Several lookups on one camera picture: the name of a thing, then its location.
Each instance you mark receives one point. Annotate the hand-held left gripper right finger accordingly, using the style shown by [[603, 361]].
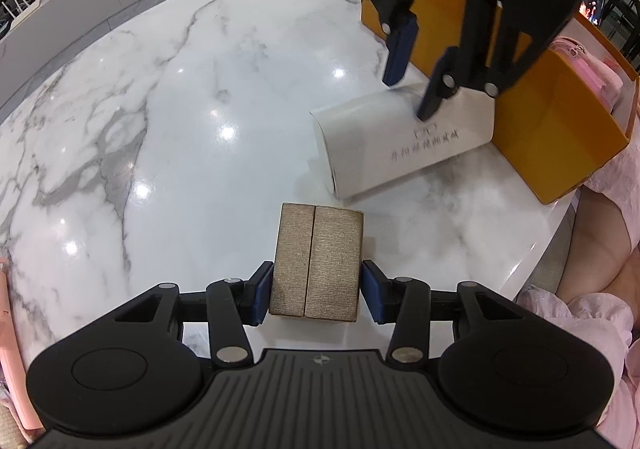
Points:
[[375, 289]]

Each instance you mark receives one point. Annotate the smartphone with lit screen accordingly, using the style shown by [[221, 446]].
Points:
[[592, 1]]

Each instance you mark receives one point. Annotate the pink zip pouch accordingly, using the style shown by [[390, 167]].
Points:
[[575, 56]]

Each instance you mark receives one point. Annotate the person's leg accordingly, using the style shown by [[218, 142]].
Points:
[[600, 249]]

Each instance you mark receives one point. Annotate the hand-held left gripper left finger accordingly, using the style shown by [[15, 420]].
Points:
[[262, 289]]

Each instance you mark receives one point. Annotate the orange storage box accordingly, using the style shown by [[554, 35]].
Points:
[[550, 139]]

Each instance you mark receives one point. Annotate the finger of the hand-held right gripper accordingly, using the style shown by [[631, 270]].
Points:
[[400, 54], [432, 101]]

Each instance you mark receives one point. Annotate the pink cloth item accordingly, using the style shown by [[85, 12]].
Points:
[[15, 369]]

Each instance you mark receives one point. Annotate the white router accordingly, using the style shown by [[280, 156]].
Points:
[[22, 11]]

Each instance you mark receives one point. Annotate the small brown cardboard box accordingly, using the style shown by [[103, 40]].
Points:
[[315, 259]]

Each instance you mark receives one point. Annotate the person in pink clothes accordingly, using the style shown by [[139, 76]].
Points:
[[585, 329]]

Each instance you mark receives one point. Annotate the long white box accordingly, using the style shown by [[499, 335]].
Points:
[[380, 149]]

